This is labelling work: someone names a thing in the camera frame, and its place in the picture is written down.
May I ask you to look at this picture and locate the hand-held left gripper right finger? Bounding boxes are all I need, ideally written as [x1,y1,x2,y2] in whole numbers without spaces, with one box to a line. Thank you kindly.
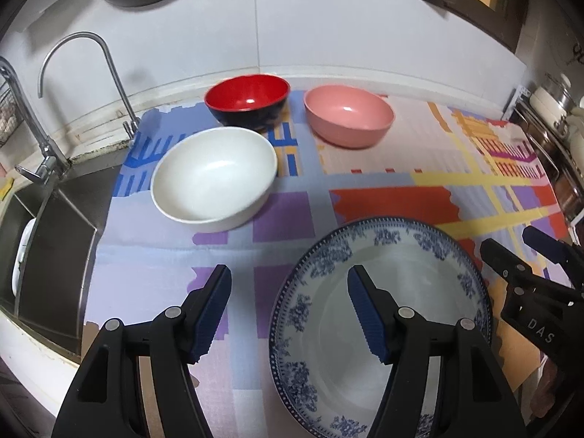
[347,264,530,438]

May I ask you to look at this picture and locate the black wire basket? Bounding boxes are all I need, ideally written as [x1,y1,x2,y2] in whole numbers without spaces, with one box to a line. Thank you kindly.
[0,84,21,149]

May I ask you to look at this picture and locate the red and black bowl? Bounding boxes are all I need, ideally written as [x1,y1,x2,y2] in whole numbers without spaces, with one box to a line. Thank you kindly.
[204,74,291,131]

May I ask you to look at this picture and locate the thin gooseneck faucet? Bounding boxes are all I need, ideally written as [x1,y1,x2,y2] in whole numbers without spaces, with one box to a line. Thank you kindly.
[38,32,141,138]

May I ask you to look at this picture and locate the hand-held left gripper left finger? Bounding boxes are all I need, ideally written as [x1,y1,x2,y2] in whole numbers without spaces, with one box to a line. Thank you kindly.
[51,264,233,438]

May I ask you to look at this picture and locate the stainless steel pot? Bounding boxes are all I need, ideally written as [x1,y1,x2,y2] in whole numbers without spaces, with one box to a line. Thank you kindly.
[554,169,584,224]
[513,100,571,178]

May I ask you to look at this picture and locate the chrome kitchen faucet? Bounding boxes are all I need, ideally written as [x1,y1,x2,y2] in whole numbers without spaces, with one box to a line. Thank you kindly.
[0,57,73,185]

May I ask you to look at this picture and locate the large blue floral plate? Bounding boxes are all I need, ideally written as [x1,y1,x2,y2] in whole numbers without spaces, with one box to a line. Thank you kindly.
[268,217,493,438]

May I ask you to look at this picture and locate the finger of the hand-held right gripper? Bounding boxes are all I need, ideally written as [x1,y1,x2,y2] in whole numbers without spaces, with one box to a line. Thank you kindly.
[479,237,584,304]
[521,226,584,284]

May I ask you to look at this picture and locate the stainless steel sink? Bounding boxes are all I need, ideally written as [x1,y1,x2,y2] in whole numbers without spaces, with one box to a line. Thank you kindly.
[0,164,119,357]

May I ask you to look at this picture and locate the small cream pot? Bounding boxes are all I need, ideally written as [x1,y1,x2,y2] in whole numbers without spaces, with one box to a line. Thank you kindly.
[531,86,571,115]

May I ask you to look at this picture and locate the dark brown window frame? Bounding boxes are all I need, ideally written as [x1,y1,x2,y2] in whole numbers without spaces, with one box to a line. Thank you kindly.
[254,0,530,53]

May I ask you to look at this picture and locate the colourful patchwork mat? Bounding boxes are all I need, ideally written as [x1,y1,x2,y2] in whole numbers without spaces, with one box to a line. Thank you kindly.
[82,96,571,438]

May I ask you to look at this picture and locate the white bowl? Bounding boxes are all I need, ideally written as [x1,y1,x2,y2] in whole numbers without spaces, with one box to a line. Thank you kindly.
[150,128,279,233]

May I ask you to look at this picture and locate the person's right hand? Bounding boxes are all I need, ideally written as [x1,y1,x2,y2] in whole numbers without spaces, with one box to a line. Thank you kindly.
[534,358,569,420]

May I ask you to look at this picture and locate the pink bowl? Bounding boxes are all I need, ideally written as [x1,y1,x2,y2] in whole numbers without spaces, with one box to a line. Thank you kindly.
[303,84,395,149]

